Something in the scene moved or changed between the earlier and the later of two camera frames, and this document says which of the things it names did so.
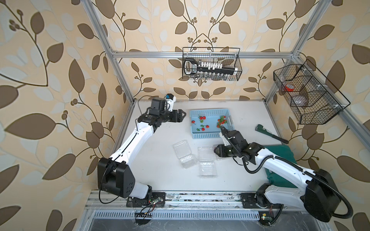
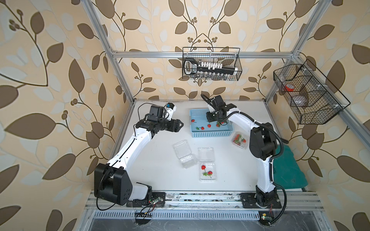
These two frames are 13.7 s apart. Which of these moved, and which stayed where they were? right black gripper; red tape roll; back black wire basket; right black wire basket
Moved: right black gripper
Stayed: right black wire basket; back black wire basket; red tape roll
